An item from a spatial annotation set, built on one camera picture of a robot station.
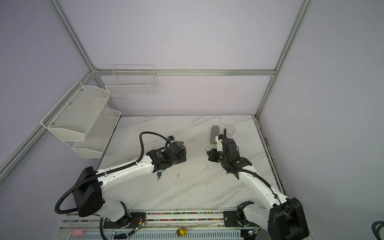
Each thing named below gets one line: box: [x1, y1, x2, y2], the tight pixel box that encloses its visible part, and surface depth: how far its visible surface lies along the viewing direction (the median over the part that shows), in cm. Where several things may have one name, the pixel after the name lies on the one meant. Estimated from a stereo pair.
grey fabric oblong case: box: [210, 125, 220, 144], surface depth 110 cm
